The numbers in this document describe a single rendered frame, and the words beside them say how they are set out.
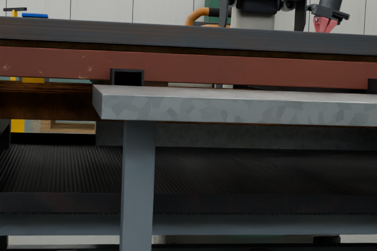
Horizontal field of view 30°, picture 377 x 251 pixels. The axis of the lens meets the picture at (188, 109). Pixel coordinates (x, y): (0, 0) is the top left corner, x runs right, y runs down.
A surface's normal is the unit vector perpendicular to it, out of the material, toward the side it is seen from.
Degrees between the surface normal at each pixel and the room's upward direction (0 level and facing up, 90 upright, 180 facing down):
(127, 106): 90
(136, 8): 90
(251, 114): 90
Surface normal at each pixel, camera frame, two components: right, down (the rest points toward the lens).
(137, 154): 0.18, 0.07
